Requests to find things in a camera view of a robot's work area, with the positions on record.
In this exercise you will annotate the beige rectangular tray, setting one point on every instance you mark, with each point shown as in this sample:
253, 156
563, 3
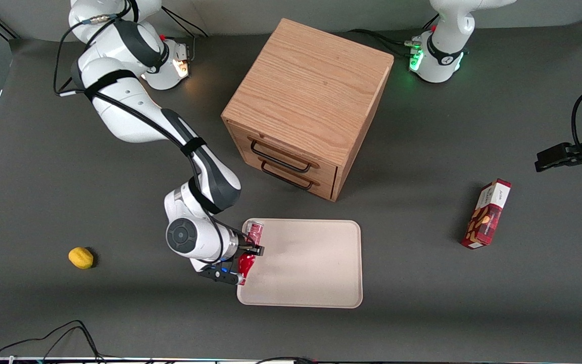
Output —
311, 268

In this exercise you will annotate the yellow lemon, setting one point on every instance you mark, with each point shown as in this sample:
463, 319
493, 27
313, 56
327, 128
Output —
81, 258

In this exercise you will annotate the wooden drawer cabinet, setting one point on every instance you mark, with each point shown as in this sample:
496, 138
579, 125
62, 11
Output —
306, 96

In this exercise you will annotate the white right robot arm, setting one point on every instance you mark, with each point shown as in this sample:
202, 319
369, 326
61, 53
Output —
119, 116

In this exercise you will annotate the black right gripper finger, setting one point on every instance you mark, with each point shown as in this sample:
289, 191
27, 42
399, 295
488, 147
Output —
255, 249

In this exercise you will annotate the red plaid shortbread box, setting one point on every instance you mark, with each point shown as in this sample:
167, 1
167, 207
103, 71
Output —
488, 217

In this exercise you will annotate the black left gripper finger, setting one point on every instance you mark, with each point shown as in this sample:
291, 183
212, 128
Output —
556, 156

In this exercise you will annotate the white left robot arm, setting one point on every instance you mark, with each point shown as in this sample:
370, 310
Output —
442, 45

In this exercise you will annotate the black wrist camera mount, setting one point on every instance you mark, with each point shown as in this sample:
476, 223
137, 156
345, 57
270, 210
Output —
220, 275

